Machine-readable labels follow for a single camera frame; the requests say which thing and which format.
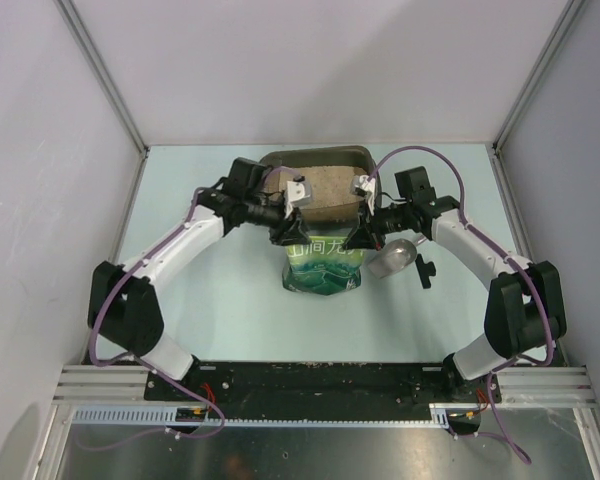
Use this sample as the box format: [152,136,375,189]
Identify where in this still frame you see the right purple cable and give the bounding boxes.
[369,144,556,466]

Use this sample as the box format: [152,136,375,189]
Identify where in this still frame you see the black bag clip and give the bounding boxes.
[415,254,437,290]

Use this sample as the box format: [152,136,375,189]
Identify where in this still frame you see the metal scoop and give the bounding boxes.
[367,234,428,279]

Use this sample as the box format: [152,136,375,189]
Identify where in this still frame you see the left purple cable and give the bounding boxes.
[74,167,226,446]

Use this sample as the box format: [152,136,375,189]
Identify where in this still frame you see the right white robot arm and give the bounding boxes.
[344,167,566,401]

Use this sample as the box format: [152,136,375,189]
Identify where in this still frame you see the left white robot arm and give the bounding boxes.
[88,158,312,400]

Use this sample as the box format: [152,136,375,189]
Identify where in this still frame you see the brown litter box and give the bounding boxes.
[260,145,376,230]

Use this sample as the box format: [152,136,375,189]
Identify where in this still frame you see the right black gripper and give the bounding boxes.
[343,197,413,251]

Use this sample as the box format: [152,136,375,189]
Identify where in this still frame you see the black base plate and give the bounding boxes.
[144,361,501,426]

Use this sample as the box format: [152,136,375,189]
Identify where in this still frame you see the grey cable duct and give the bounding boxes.
[72,405,449,429]

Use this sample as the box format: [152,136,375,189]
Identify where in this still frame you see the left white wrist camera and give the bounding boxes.
[284,176,313,216]

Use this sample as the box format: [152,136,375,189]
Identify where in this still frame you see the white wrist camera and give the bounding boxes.
[284,176,313,216]
[350,175,377,216]

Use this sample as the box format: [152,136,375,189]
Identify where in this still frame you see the aluminium frame rail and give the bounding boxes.
[54,365,597,408]

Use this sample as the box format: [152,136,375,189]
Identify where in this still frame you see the purple cable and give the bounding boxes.
[74,167,226,446]
[369,144,556,466]

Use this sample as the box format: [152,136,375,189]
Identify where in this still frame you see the green litter bag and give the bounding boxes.
[282,236,365,296]

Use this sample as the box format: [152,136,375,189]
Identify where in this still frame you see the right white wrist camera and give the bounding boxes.
[350,175,377,216]

